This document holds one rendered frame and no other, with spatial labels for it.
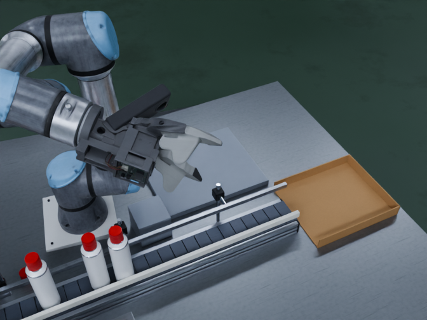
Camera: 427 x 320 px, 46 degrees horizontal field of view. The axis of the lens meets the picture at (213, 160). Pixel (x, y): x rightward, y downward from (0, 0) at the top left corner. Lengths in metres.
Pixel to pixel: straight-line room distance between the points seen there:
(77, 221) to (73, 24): 0.60
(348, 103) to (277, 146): 1.68
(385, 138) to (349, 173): 1.50
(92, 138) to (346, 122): 2.66
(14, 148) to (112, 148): 1.21
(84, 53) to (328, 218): 0.89
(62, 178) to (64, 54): 0.37
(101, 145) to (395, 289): 1.01
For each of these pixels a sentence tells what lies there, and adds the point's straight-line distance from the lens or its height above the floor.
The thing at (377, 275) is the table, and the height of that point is 0.83.
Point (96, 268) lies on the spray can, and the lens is 1.33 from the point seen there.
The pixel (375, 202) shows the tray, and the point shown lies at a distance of 1.72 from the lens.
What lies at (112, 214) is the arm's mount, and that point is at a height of 0.85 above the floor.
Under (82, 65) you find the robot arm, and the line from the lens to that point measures 1.25.
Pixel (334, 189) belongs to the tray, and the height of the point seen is 0.83.
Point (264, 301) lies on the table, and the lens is 1.44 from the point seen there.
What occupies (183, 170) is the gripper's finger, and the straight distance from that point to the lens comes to 0.84.
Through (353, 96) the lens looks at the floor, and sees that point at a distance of 3.54.
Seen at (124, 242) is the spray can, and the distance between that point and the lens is 1.29.
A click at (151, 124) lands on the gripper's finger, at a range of 0.75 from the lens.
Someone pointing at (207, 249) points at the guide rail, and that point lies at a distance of 1.42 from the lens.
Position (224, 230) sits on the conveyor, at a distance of 1.51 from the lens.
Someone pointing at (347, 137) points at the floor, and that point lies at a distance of 3.21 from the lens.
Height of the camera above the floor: 2.07
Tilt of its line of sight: 44 degrees down
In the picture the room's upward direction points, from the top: straight up
